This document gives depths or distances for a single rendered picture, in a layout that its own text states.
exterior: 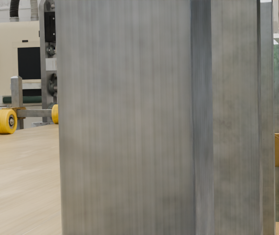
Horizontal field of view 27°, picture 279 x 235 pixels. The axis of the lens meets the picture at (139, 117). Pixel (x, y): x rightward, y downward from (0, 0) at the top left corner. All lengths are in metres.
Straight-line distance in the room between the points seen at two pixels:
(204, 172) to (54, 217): 0.51
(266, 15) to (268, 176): 0.17
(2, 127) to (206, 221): 1.76
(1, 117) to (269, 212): 1.36
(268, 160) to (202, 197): 0.49
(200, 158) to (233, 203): 0.25
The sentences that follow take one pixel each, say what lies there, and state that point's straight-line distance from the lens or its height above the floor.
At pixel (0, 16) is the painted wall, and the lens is 10.36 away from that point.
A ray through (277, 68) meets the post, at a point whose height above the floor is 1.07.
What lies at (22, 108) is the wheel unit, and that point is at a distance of 2.49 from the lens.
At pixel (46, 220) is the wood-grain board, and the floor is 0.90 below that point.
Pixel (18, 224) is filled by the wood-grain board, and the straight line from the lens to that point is 0.64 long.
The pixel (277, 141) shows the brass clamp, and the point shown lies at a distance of 0.86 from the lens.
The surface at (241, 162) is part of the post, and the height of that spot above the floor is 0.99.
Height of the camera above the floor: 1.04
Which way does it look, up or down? 3 degrees down
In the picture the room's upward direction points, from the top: 1 degrees counter-clockwise
